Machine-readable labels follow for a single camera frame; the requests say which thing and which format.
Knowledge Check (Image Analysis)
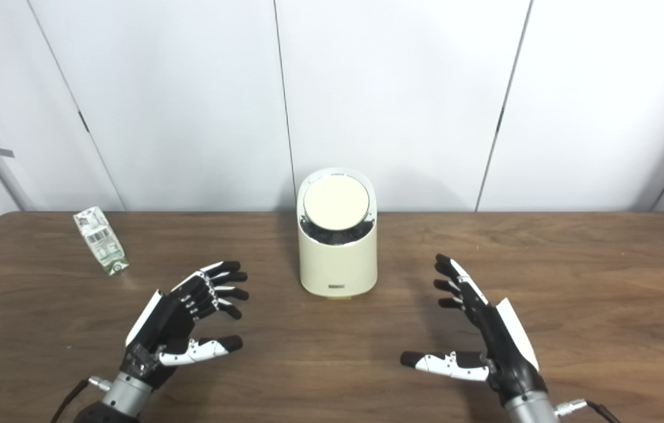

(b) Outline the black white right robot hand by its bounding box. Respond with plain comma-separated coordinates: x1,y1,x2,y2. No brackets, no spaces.
400,254,549,406

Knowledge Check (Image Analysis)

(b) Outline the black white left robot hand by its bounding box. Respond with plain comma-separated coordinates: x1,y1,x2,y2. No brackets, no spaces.
119,261,249,390

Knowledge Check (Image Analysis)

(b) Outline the white green milk carton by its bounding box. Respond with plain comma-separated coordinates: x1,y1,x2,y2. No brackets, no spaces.
73,206,130,276

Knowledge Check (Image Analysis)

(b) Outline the cream round bin lid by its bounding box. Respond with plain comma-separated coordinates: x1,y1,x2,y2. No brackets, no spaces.
303,174,362,231

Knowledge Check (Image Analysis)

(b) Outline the cream-colored bin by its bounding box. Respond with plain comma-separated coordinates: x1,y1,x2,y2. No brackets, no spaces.
297,168,378,300

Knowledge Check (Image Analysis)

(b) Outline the black bin liner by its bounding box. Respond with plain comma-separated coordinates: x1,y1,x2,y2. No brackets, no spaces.
300,206,375,246

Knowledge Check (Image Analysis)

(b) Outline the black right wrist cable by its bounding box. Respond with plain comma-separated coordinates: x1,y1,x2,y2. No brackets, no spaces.
554,398,623,423

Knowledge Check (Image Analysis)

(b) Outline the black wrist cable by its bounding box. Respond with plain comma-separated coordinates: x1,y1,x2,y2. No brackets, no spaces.
554,398,623,423
50,376,113,423

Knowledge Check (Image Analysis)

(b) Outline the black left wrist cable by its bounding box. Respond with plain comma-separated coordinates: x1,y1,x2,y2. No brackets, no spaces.
50,376,113,423

